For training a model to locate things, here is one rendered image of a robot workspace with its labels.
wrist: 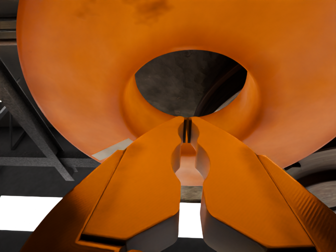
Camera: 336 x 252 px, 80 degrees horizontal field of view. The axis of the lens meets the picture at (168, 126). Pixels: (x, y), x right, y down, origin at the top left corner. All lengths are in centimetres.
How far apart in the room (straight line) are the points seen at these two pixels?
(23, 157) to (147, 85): 613
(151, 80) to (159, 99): 6
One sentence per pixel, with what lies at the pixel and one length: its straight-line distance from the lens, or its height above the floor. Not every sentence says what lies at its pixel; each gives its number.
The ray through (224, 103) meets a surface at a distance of 35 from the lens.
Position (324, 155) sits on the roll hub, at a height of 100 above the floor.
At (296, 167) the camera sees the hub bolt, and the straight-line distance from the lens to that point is 36.
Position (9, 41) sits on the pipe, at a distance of 790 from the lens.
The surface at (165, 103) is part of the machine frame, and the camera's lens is 54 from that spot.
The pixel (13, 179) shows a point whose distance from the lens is 1003.
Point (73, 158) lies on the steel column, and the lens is 580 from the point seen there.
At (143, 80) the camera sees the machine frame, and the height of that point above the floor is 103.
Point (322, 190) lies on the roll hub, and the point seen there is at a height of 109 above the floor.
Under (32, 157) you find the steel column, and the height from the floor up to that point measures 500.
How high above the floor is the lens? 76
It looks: 46 degrees up
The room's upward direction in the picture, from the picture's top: 177 degrees clockwise
